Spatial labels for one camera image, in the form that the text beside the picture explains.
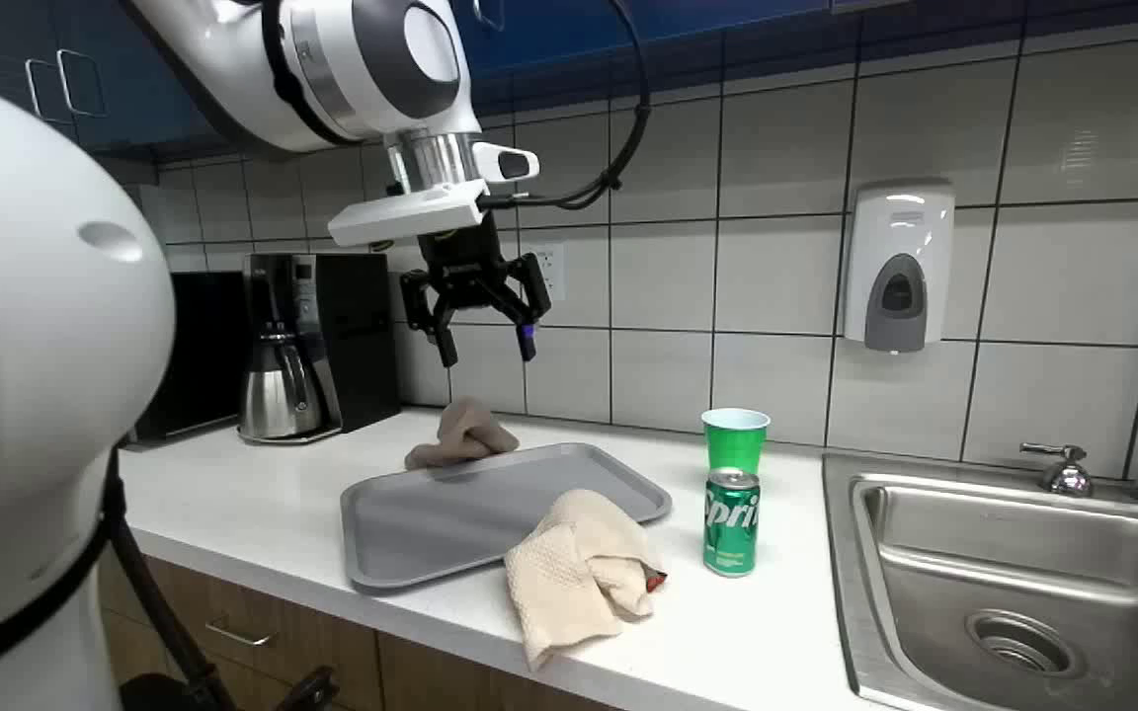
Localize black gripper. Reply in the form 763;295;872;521
396;212;557;370

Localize brown towel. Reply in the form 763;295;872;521
404;395;523;475

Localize cream white towel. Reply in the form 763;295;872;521
502;485;666;671

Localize grey plastic tray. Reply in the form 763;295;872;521
341;438;676;597

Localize black coffee maker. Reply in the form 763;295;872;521
250;247;404;443

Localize stainless steel carafe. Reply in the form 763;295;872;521
238;252;344;446

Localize green plastic cup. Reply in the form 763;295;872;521
701;404;776;482

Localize black boxy appliance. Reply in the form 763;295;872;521
130;267;255;446

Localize green Sprite can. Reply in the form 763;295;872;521
701;462;766;579

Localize wooden lower cabinet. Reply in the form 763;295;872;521
89;547;612;711

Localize blue upper cabinet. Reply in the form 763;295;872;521
0;0;1138;169

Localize stainless steel sink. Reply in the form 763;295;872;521
818;451;1138;711

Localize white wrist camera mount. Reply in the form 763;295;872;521
323;176;494;247

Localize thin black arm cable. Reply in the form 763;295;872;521
486;0;658;212

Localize long metal drawer handle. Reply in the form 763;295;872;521
200;621;275;651

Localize white wall soap dispenser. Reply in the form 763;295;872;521
843;180;960;355

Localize thick black cable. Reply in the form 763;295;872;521
0;446;245;711

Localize chrome sink side handle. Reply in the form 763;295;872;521
1018;438;1098;500

